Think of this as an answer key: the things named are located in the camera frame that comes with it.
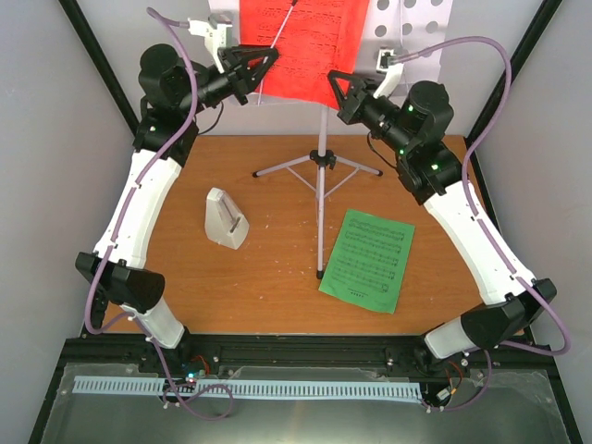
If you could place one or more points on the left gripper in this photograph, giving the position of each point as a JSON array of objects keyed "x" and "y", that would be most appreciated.
[{"x": 237, "y": 61}]

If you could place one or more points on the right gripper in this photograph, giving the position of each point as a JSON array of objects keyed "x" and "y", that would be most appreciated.
[{"x": 360, "y": 92}]

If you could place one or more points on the red sheet music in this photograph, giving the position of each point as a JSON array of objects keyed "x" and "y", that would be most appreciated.
[{"x": 312, "y": 38}]

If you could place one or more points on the white music stand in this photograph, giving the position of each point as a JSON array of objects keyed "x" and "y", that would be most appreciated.
[{"x": 384, "y": 28}]

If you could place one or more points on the white metronome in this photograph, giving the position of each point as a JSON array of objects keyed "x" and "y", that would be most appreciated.
[{"x": 225, "y": 224}]

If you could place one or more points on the green sheet music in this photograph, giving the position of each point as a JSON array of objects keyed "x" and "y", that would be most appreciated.
[{"x": 368, "y": 262}]

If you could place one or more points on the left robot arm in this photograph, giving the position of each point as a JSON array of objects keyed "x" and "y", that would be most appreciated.
[{"x": 175, "y": 90}]

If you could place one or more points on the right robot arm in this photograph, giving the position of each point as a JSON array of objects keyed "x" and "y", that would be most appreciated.
[{"x": 512, "y": 297}]

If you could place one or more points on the small circuit board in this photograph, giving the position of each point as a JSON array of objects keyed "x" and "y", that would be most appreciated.
[{"x": 192, "y": 370}]

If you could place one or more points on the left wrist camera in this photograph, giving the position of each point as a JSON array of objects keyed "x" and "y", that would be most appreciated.
[{"x": 216, "y": 32}]

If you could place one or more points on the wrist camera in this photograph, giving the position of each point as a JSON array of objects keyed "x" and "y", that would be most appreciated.
[
  {"x": 388, "y": 63},
  {"x": 216, "y": 32}
]

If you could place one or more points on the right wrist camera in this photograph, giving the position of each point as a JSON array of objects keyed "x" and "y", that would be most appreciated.
[{"x": 388, "y": 63}]

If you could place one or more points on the black aluminium rail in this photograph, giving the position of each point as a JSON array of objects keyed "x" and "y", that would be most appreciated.
[{"x": 388, "y": 356}]

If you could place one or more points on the blue cable duct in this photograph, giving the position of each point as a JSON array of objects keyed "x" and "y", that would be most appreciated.
[{"x": 261, "y": 390}]

